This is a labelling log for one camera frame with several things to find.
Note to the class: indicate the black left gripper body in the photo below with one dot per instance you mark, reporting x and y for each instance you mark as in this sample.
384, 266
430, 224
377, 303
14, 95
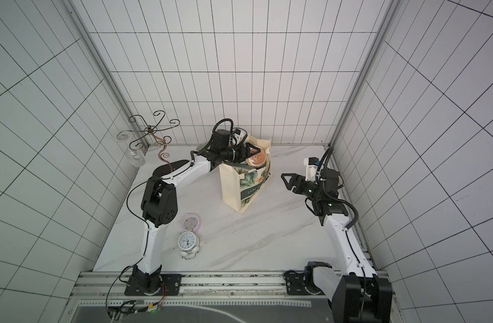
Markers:
239, 153

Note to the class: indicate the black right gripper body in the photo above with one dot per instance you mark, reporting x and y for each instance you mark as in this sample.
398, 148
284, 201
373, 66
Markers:
303, 184

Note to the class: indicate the orange cream round clock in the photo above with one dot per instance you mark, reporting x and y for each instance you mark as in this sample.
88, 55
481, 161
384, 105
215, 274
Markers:
258, 157

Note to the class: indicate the floral canvas tote bag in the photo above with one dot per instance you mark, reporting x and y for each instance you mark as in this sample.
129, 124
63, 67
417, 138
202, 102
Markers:
242, 182

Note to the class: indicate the pink round alarm clock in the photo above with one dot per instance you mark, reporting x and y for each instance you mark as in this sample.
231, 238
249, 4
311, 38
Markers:
190, 222

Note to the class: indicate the white twin-bell alarm clock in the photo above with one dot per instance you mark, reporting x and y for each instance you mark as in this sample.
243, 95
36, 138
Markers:
188, 243

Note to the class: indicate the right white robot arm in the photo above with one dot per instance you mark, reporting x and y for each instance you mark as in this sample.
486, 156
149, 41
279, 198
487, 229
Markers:
353, 289

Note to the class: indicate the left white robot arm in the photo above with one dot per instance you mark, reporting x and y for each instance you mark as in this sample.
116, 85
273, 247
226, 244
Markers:
159, 204

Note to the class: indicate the copper jewelry stand dark base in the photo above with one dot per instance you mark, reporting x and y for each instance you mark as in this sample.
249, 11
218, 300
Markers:
156, 132

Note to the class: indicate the clear wine glass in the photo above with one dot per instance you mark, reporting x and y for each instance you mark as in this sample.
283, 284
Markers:
129, 149

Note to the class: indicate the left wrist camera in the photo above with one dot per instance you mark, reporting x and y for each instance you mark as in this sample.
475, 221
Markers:
238, 136

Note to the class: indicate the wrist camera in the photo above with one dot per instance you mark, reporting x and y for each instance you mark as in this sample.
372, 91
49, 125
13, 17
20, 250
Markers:
311, 165
238, 136

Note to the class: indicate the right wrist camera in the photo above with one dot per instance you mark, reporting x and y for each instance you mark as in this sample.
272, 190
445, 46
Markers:
311, 165

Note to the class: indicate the aluminium mounting rail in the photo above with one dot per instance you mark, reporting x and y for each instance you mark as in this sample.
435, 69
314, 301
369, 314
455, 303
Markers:
197, 285

